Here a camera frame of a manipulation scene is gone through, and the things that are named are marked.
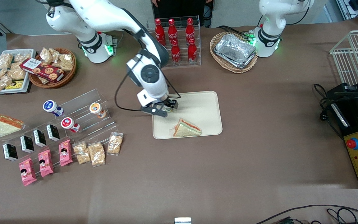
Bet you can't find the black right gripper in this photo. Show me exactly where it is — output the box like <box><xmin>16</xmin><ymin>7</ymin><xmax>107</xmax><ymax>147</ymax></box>
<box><xmin>148</xmin><ymin>96</ymin><xmax>180</xmax><ymax>113</ymax></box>

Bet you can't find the beige plastic tray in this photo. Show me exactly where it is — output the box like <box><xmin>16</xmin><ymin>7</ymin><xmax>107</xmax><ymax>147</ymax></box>
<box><xmin>152</xmin><ymin>91</ymin><xmax>223</xmax><ymax>140</ymax></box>

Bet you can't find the orange lid gum bottle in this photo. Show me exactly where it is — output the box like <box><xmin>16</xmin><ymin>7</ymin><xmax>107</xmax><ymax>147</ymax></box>
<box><xmin>89</xmin><ymin>102</ymin><xmax>107</xmax><ymax>119</ymax></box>

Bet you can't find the silver foil tray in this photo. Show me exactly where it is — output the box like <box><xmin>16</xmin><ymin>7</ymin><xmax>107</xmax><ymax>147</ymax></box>
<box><xmin>213</xmin><ymin>34</ymin><xmax>257</xmax><ymax>69</ymax></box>

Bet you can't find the red lid gum bottle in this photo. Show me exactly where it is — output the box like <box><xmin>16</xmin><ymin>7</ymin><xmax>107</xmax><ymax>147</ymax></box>
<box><xmin>61</xmin><ymin>117</ymin><xmax>80</xmax><ymax>133</ymax></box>

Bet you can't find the blue lid gum bottle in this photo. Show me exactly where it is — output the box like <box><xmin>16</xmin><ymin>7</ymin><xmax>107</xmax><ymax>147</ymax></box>
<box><xmin>43</xmin><ymin>100</ymin><xmax>64</xmax><ymax>117</ymax></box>

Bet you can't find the wrapped triangle sandwich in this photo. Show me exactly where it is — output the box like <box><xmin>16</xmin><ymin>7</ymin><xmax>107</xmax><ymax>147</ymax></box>
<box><xmin>0</xmin><ymin>113</ymin><xmax>27</xmax><ymax>139</ymax></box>
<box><xmin>170</xmin><ymin>118</ymin><xmax>202</xmax><ymax>138</ymax></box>

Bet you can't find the black control box yellow panel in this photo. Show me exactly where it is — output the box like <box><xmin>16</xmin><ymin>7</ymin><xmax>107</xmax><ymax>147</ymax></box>
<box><xmin>327</xmin><ymin>82</ymin><xmax>358</xmax><ymax>189</ymax></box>

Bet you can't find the red cola bottle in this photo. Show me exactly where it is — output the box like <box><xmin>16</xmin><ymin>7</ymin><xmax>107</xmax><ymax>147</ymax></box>
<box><xmin>188</xmin><ymin>38</ymin><xmax>198</xmax><ymax>64</ymax></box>
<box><xmin>170</xmin><ymin>40</ymin><xmax>181</xmax><ymax>65</ymax></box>
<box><xmin>185</xmin><ymin>17</ymin><xmax>195</xmax><ymax>44</ymax></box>
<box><xmin>168</xmin><ymin>19</ymin><xmax>178</xmax><ymax>46</ymax></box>
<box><xmin>154</xmin><ymin>18</ymin><xmax>166</xmax><ymax>41</ymax></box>

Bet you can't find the clear acrylic bottle rack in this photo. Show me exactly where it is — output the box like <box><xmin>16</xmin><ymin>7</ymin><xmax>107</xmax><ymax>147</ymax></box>
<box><xmin>146</xmin><ymin>16</ymin><xmax>202</xmax><ymax>69</ymax></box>

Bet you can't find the clear cereal bar packet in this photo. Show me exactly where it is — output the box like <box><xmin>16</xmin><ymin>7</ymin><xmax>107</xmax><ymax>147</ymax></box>
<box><xmin>73</xmin><ymin>142</ymin><xmax>91</xmax><ymax>165</ymax></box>
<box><xmin>107</xmin><ymin>132</ymin><xmax>124</xmax><ymax>156</ymax></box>
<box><xmin>88</xmin><ymin>142</ymin><xmax>106</xmax><ymax>167</ymax></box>

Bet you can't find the light wicker basket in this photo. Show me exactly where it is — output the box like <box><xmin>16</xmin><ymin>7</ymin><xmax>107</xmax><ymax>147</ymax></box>
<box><xmin>210</xmin><ymin>31</ymin><xmax>259</xmax><ymax>74</ymax></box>

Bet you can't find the grey equipment shelf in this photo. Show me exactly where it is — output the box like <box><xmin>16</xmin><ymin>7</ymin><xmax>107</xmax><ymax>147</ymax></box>
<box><xmin>336</xmin><ymin>0</ymin><xmax>358</xmax><ymax>28</ymax></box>

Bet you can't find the clear acrylic stepped stand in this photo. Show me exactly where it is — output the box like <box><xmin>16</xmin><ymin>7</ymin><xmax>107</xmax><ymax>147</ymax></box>
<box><xmin>2</xmin><ymin>88</ymin><xmax>118</xmax><ymax>162</ymax></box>

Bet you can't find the grey connector box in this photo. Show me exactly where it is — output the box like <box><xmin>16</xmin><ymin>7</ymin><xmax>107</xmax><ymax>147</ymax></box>
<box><xmin>105</xmin><ymin>33</ymin><xmax>119</xmax><ymax>52</ymax></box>

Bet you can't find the black background panel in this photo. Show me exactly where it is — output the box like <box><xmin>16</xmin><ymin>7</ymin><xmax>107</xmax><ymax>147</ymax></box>
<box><xmin>151</xmin><ymin>0</ymin><xmax>212</xmax><ymax>28</ymax></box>

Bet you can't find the brown wicker basket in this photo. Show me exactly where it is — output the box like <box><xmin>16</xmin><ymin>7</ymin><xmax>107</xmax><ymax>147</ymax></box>
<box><xmin>28</xmin><ymin>48</ymin><xmax>77</xmax><ymax>89</ymax></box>

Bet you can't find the pink snack packet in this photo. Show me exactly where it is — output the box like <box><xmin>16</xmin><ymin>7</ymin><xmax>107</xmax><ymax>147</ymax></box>
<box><xmin>58</xmin><ymin>139</ymin><xmax>73</xmax><ymax>167</ymax></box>
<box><xmin>19</xmin><ymin>158</ymin><xmax>38</xmax><ymax>187</ymax></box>
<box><xmin>38</xmin><ymin>149</ymin><xmax>54</xmax><ymax>178</ymax></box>

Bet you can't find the small black carton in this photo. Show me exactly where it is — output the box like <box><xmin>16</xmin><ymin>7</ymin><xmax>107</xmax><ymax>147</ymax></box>
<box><xmin>20</xmin><ymin>135</ymin><xmax>35</xmax><ymax>153</ymax></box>
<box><xmin>2</xmin><ymin>143</ymin><xmax>18</xmax><ymax>161</ymax></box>
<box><xmin>33</xmin><ymin>129</ymin><xmax>47</xmax><ymax>147</ymax></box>
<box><xmin>46</xmin><ymin>124</ymin><xmax>61</xmax><ymax>142</ymax></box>

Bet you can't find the red cookie box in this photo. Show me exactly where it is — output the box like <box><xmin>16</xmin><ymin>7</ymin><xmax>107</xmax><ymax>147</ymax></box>
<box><xmin>20</xmin><ymin>58</ymin><xmax>65</xmax><ymax>83</ymax></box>

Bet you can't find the small yellow box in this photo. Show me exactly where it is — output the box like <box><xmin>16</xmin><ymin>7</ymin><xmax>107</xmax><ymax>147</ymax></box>
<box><xmin>5</xmin><ymin>80</ymin><xmax>25</xmax><ymax>91</ymax></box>

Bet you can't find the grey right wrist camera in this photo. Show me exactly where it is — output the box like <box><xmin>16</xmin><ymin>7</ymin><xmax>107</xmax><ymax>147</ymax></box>
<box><xmin>141</xmin><ymin>105</ymin><xmax>169</xmax><ymax>118</ymax></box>

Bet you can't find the white wire basket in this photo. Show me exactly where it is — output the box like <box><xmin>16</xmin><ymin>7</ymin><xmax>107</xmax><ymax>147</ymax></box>
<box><xmin>329</xmin><ymin>30</ymin><xmax>358</xmax><ymax>86</ymax></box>

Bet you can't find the black power cable with plug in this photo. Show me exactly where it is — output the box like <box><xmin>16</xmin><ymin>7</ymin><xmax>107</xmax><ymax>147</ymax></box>
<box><xmin>313</xmin><ymin>83</ymin><xmax>344</xmax><ymax>139</ymax></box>

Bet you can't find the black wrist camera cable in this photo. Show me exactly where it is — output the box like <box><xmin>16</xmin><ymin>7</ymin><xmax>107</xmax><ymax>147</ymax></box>
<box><xmin>114</xmin><ymin>70</ymin><xmax>143</xmax><ymax>112</ymax></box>

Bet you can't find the black arm base cable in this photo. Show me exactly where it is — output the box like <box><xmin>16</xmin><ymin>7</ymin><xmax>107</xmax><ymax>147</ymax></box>
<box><xmin>218</xmin><ymin>25</ymin><xmax>254</xmax><ymax>38</ymax></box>

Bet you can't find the long black cable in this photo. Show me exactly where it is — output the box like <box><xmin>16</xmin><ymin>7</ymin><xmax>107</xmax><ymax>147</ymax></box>
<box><xmin>255</xmin><ymin>204</ymin><xmax>358</xmax><ymax>224</ymax></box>

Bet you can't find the looped black cable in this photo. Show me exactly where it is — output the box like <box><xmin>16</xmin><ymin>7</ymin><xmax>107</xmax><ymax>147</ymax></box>
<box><xmin>327</xmin><ymin>208</ymin><xmax>357</xmax><ymax>224</ymax></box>

